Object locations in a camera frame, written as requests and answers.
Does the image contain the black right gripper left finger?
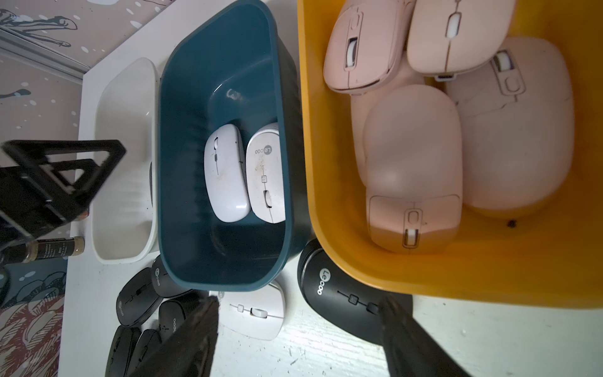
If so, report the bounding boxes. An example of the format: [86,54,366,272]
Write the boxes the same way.
[132,296,219,376]

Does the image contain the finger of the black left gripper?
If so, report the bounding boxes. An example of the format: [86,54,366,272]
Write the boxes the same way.
[1,140,127,245]

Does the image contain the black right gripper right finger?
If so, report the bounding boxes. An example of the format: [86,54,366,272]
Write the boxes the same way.
[379,295,470,377]

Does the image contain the white mouse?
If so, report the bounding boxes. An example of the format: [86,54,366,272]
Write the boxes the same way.
[204,123,251,223]
[246,123,286,224]
[216,281,286,341]

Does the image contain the pink mouse bottom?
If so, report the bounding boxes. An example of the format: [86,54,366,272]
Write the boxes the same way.
[363,85,463,254]

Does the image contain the white storage box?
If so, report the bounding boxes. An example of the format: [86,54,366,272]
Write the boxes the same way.
[90,57,159,264]

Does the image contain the yellow storage box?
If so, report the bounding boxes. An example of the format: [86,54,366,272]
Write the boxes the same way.
[298,1,602,309]

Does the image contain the teal storage box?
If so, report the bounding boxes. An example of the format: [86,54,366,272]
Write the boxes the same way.
[154,1,311,292]

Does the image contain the black mouse top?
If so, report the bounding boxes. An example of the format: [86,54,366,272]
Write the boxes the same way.
[151,256,190,298]

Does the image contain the dark spice jar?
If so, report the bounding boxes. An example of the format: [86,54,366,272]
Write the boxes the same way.
[1,237,86,266]

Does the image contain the white mouse top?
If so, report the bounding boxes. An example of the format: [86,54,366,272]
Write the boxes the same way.
[216,281,286,341]

